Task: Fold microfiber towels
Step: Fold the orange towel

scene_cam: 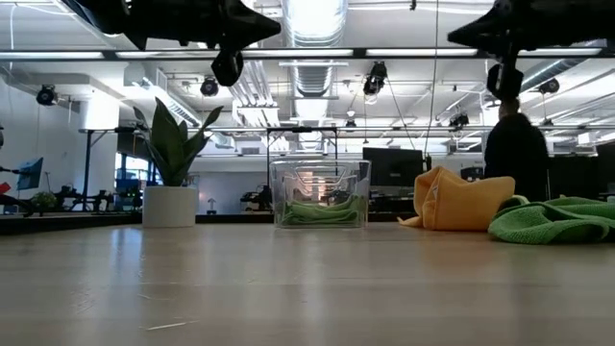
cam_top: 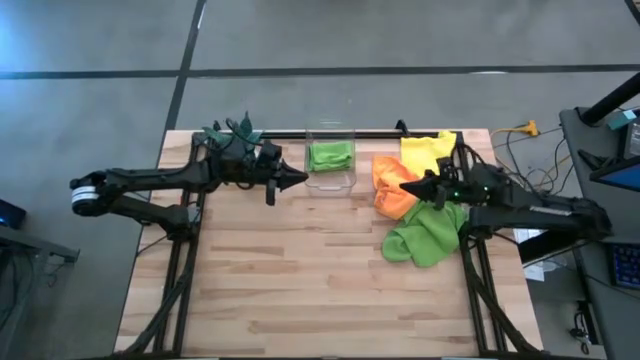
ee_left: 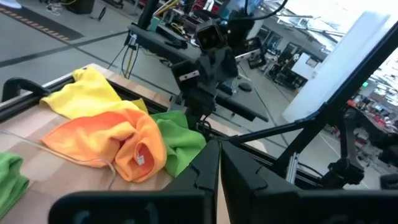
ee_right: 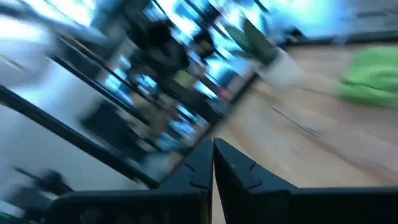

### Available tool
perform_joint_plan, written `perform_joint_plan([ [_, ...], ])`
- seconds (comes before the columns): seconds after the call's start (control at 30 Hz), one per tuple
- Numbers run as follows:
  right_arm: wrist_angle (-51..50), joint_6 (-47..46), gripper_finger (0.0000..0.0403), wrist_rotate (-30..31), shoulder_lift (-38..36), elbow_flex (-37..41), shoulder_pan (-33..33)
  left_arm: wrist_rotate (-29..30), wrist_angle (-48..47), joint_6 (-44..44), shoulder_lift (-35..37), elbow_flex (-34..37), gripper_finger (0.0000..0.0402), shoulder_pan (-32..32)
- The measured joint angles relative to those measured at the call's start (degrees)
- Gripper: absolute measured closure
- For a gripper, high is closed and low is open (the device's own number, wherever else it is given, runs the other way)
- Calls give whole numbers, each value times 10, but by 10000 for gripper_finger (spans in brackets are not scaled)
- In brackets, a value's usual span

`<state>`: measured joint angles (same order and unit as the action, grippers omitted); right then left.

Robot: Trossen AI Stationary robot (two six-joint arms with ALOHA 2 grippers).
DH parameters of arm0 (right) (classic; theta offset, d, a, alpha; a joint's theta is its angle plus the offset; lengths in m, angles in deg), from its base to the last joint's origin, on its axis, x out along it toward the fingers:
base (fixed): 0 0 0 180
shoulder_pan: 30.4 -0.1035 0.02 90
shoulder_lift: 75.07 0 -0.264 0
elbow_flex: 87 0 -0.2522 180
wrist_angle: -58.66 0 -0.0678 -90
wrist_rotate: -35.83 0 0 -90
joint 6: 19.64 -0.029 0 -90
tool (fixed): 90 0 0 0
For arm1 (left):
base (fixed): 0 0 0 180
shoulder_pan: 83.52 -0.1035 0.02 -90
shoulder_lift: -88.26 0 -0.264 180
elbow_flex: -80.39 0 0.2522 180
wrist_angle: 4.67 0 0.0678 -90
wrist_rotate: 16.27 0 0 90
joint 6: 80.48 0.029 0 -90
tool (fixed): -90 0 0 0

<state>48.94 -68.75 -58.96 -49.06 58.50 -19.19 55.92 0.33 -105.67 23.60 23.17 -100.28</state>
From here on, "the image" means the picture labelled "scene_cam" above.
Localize green snake plant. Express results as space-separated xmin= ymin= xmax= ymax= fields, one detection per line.
xmin=132 ymin=97 xmax=226 ymax=187

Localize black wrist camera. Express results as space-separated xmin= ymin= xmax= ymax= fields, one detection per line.
xmin=209 ymin=46 xmax=245 ymax=88
xmin=485 ymin=50 xmax=525 ymax=103

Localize small green bush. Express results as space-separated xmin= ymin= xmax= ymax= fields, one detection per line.
xmin=30 ymin=190 xmax=59 ymax=212

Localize white round plant pot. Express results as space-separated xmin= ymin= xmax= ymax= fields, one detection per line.
xmin=142 ymin=185 xmax=199 ymax=229

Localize black background machine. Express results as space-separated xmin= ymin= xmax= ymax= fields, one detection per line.
xmin=239 ymin=185 xmax=273 ymax=212
xmin=55 ymin=186 xmax=114 ymax=212

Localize black partition panels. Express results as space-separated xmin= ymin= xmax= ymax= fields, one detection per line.
xmin=547 ymin=143 xmax=615 ymax=203

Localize black computer monitor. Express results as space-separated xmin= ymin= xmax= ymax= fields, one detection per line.
xmin=362 ymin=146 xmax=426 ymax=188

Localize long ceiling light bar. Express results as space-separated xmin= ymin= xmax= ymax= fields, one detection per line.
xmin=0 ymin=46 xmax=615 ymax=62

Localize orange microfiber towel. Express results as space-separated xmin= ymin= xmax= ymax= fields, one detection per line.
xmin=397 ymin=165 xmax=517 ymax=233

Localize black gantry stand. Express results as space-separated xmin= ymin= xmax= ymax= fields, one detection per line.
xmin=79 ymin=127 xmax=145 ymax=212
xmin=265 ymin=126 xmax=338 ymax=212

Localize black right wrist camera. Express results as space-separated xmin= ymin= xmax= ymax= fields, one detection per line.
xmin=485 ymin=50 xmax=525 ymax=103

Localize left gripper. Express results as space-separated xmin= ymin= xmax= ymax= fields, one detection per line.
xmin=143 ymin=0 xmax=283 ymax=49

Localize green microfiber towel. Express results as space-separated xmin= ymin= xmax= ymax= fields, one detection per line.
xmin=487 ymin=194 xmax=615 ymax=245
xmin=277 ymin=193 xmax=369 ymax=227

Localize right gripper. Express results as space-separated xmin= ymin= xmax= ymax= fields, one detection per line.
xmin=446 ymin=0 xmax=578 ymax=52

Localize blue and red machine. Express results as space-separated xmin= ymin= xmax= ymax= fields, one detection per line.
xmin=0 ymin=156 xmax=44 ymax=217

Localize clear plastic bin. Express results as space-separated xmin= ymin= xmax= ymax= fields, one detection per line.
xmin=268 ymin=159 xmax=373 ymax=230

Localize black ceiling spotlight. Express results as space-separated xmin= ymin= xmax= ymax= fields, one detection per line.
xmin=199 ymin=75 xmax=220 ymax=98
xmin=36 ymin=84 xmax=60 ymax=108
xmin=448 ymin=111 xmax=471 ymax=130
xmin=362 ymin=61 xmax=389 ymax=96
xmin=536 ymin=77 xmax=561 ymax=96

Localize person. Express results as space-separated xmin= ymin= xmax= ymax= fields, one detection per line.
xmin=483 ymin=95 xmax=552 ymax=203

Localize black aluminium table frame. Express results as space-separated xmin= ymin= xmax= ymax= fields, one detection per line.
xmin=0 ymin=210 xmax=419 ymax=236

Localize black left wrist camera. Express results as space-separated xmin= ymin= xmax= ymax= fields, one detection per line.
xmin=209 ymin=46 xmax=245 ymax=88

